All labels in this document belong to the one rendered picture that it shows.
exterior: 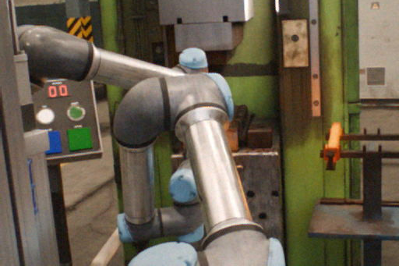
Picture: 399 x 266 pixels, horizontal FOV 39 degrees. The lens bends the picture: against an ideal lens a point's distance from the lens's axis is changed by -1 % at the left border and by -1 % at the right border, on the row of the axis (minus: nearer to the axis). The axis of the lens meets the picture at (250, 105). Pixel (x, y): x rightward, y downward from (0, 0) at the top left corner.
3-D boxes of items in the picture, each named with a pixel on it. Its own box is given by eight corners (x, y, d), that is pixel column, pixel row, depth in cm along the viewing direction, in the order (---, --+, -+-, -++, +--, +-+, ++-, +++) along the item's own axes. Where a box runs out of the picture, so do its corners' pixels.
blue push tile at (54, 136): (62, 151, 187) (59, 130, 189) (38, 155, 184) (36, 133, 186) (62, 153, 188) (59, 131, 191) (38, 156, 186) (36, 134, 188)
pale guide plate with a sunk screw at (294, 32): (308, 66, 208) (306, 19, 205) (284, 67, 209) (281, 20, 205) (308, 65, 210) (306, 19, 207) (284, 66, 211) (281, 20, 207)
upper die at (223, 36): (232, 49, 197) (231, 22, 195) (175, 51, 198) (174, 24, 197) (243, 40, 238) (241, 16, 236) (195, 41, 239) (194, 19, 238)
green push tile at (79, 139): (92, 147, 190) (89, 126, 192) (69, 151, 188) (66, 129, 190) (92, 149, 192) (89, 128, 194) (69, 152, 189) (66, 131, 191)
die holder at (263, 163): (283, 271, 205) (278, 152, 196) (179, 272, 208) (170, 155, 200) (285, 213, 260) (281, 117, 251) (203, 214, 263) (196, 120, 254)
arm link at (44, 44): (41, 19, 116) (223, 74, 148) (23, 19, 124) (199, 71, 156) (28, 74, 116) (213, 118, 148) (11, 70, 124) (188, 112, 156)
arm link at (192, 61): (170, 55, 160) (192, 42, 165) (176, 86, 168) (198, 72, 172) (188, 66, 156) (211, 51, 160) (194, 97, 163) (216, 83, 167)
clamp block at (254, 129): (272, 148, 202) (271, 130, 201) (248, 148, 203) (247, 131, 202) (273, 140, 214) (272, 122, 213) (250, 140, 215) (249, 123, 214)
